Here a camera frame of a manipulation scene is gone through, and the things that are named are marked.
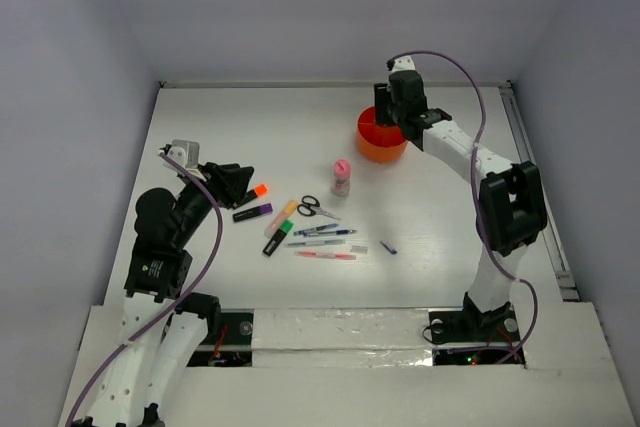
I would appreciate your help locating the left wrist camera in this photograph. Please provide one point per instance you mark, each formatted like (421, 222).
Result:
(183, 152)

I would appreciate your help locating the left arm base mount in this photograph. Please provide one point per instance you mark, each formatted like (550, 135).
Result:
(227, 333)

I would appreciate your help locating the orange capped black highlighter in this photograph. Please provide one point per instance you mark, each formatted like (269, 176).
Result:
(253, 194)

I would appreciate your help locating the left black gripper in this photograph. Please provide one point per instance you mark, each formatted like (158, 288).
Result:
(218, 182)

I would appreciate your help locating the green capped black highlighter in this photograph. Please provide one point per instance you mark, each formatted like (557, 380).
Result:
(276, 239)

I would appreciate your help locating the small clear eraser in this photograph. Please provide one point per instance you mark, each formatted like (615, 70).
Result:
(358, 249)

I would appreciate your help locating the dark blue ballpoint pen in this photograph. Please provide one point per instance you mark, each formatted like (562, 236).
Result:
(336, 232)

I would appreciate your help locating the black handled scissors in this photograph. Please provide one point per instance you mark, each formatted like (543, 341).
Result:
(309, 206)

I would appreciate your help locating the small blue pen cap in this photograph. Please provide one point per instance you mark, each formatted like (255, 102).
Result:
(389, 248)

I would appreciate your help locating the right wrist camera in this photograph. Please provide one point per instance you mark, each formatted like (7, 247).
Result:
(401, 64)

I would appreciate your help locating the blue gel pen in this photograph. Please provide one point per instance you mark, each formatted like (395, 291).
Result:
(314, 230)

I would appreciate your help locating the red clear pen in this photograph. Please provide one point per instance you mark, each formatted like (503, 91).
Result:
(325, 255)

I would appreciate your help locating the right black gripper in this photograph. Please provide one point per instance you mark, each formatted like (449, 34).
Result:
(383, 96)

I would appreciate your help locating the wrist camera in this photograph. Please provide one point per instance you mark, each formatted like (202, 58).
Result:
(183, 152)
(401, 64)

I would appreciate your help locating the pink capped clear tube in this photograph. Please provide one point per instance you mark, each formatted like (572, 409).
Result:
(341, 177)

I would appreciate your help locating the light blue clear pen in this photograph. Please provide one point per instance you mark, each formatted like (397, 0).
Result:
(315, 243)

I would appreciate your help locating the orange round desk organizer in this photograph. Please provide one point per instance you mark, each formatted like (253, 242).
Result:
(377, 143)

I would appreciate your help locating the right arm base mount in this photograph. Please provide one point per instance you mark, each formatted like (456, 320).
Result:
(469, 337)

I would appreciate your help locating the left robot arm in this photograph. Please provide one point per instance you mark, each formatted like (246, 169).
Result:
(164, 319)

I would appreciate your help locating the purple capped black highlighter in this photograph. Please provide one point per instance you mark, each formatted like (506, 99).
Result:
(254, 212)

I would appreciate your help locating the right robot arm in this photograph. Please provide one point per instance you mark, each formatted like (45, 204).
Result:
(508, 200)

